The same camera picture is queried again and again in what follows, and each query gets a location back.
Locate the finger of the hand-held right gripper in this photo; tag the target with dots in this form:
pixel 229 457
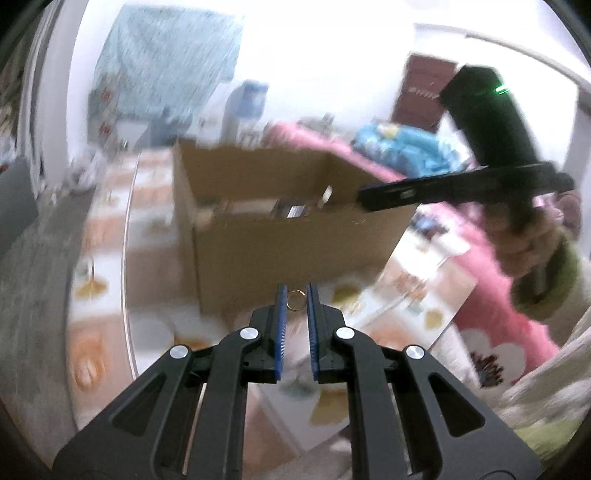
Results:
pixel 415 191

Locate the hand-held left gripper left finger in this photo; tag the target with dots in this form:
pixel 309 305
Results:
pixel 280 341

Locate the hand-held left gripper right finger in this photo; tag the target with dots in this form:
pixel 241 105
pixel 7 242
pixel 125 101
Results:
pixel 314 341

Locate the brown cardboard box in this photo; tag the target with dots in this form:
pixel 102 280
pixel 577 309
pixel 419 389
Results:
pixel 286 249

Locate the person's right forearm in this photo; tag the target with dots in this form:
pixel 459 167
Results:
pixel 563 286

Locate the person's right hand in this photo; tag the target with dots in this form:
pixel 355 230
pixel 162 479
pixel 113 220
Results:
pixel 517 251

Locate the blue patterned quilt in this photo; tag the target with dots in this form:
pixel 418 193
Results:
pixel 406 147

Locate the brown door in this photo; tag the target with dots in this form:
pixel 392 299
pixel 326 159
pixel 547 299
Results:
pixel 420 87

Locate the pink floral blanket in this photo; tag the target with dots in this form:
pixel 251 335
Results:
pixel 485 304

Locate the teal patterned hanging cloth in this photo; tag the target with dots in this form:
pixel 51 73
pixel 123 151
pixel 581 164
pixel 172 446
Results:
pixel 161 69

